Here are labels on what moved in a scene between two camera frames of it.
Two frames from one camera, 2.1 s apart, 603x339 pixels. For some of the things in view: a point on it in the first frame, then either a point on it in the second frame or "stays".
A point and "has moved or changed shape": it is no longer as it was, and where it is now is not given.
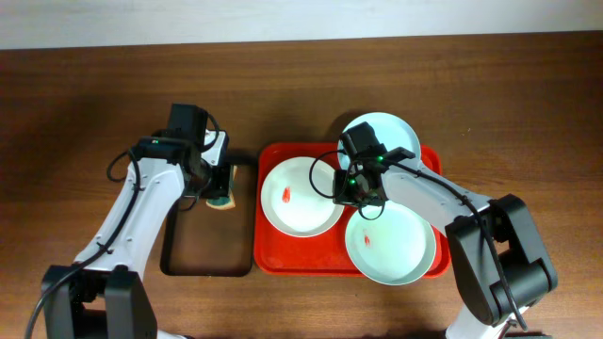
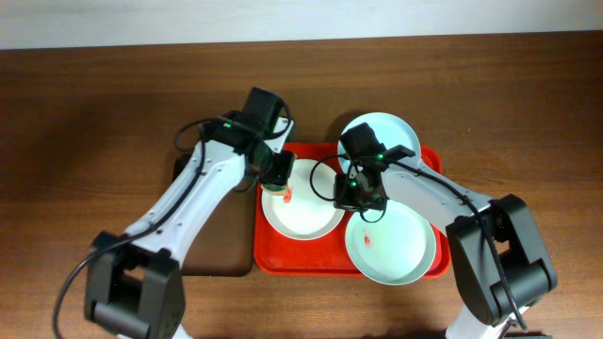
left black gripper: [221, 182] → [281, 172]
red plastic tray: [325, 254] stays
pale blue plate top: [391, 130] stays
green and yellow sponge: [225, 202] has moved or changed shape
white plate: [297, 198] stays
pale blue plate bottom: [396, 249] stays
